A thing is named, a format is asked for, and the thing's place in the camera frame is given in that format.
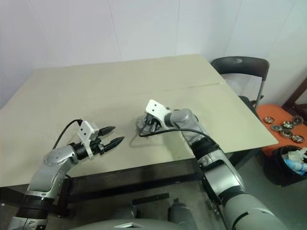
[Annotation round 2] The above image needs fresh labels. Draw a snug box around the black flat bar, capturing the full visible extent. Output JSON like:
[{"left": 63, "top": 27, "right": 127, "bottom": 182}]
[{"left": 132, "top": 193, "right": 170, "bottom": 206}]

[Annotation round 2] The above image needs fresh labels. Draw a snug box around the grey robot torso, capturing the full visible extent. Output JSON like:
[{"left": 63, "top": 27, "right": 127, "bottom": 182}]
[{"left": 81, "top": 212, "right": 216, "bottom": 230}]

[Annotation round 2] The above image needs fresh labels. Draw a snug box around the dark table frame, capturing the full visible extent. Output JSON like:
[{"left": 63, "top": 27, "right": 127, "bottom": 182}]
[{"left": 0, "top": 143, "right": 262, "bottom": 214}]

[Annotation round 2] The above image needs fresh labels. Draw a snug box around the white spray bottle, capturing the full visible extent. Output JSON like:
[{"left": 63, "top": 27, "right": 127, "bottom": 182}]
[{"left": 286, "top": 148, "right": 307, "bottom": 161}]

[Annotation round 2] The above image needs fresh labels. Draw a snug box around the dark grey rounded shape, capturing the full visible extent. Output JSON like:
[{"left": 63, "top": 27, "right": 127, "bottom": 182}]
[
  {"left": 167, "top": 198, "right": 192, "bottom": 225},
  {"left": 117, "top": 206, "right": 139, "bottom": 219}
]

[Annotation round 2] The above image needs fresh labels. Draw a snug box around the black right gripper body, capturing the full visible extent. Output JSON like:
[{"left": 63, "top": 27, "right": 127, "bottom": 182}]
[{"left": 147, "top": 114, "right": 162, "bottom": 129}]

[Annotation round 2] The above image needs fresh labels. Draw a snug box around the blue plastic bottle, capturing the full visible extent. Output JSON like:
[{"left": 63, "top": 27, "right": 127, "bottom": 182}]
[{"left": 284, "top": 158, "right": 307, "bottom": 173}]

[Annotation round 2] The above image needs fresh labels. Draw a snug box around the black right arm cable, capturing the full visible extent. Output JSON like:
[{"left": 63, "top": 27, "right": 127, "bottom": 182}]
[{"left": 138, "top": 123, "right": 219, "bottom": 149}]

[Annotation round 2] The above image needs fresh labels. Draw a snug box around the grey round motor housing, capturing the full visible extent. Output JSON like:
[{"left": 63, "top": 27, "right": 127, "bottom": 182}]
[{"left": 136, "top": 121, "right": 154, "bottom": 133}]

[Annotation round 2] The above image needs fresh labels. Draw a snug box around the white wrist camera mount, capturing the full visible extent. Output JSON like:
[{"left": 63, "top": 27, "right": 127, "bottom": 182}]
[
  {"left": 146, "top": 99, "right": 173, "bottom": 127},
  {"left": 77, "top": 121, "right": 99, "bottom": 160}
]

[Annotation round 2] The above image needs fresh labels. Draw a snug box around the black trash bin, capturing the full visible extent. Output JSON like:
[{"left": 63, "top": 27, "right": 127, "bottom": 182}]
[{"left": 263, "top": 146, "right": 307, "bottom": 187}]

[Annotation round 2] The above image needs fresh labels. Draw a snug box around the orange stool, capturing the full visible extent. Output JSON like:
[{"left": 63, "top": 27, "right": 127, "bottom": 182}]
[{"left": 255, "top": 104, "right": 307, "bottom": 159}]

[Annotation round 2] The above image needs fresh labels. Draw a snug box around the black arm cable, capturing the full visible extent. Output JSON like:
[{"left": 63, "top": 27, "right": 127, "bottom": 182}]
[
  {"left": 52, "top": 119, "right": 83, "bottom": 150},
  {"left": 138, "top": 123, "right": 219, "bottom": 149}
]

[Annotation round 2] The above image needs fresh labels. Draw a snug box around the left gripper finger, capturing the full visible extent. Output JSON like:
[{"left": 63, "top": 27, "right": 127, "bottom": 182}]
[
  {"left": 97, "top": 126, "right": 116, "bottom": 137},
  {"left": 103, "top": 136, "right": 125, "bottom": 152}
]

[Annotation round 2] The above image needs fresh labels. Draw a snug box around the black folding chair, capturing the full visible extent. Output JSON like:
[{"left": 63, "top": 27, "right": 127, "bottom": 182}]
[{"left": 211, "top": 57, "right": 271, "bottom": 113}]

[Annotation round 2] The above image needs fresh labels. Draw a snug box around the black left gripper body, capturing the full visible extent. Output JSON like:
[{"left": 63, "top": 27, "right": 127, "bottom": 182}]
[{"left": 90, "top": 136, "right": 107, "bottom": 155}]

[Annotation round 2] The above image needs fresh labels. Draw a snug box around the brown wooden furniture frame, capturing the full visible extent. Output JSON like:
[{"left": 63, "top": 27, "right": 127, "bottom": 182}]
[{"left": 282, "top": 61, "right": 307, "bottom": 120}]

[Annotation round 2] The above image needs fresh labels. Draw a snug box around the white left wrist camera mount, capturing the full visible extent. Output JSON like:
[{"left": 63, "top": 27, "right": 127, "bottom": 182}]
[{"left": 77, "top": 121, "right": 99, "bottom": 160}]

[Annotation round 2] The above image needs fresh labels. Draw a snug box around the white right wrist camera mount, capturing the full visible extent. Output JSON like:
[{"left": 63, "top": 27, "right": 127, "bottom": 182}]
[{"left": 146, "top": 99, "right": 173, "bottom": 127}]

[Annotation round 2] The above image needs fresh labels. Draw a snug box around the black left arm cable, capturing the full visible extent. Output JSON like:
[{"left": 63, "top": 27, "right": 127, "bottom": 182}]
[{"left": 52, "top": 119, "right": 83, "bottom": 150}]

